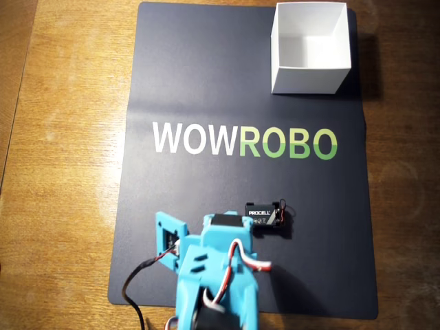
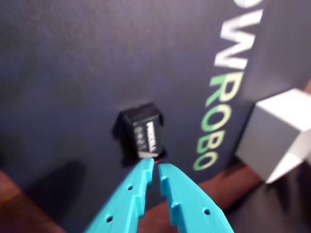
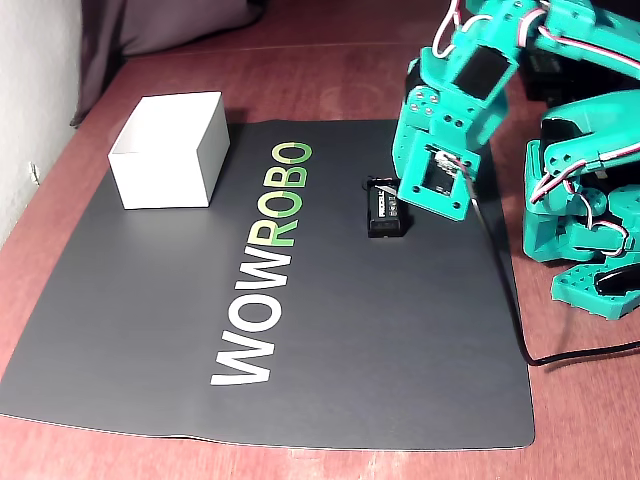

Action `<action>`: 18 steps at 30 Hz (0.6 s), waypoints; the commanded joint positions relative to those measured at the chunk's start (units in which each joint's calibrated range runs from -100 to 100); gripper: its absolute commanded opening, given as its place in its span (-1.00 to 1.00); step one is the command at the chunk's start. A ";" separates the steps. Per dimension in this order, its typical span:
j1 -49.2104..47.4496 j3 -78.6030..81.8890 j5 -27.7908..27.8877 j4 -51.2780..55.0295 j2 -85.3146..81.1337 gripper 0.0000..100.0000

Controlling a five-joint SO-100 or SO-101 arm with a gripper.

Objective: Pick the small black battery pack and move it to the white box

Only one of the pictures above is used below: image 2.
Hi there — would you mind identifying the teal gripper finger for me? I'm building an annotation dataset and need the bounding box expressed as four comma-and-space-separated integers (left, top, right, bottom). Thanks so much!
84, 158, 155, 233
158, 164, 234, 233

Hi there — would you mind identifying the small black battery pack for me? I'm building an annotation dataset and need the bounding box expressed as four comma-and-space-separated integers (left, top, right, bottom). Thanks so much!
111, 103, 168, 168

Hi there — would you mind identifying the white cardboard box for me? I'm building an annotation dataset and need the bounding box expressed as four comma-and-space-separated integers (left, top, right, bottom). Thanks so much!
234, 88, 311, 184

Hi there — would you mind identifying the black WOWROBO printed mat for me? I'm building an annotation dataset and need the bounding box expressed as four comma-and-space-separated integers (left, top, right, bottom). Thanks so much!
0, 0, 311, 197

